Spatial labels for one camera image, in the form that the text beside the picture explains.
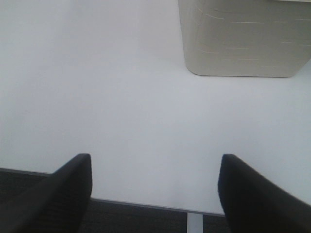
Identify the beige bin grey rim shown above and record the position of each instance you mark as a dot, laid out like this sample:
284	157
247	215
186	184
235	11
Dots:
245	38

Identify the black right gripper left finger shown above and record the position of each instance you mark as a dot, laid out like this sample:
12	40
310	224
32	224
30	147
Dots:
57	204

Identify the grey table leg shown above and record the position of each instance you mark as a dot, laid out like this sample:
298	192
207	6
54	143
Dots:
194	223

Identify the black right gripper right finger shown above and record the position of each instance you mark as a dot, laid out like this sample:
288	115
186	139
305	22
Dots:
253	204

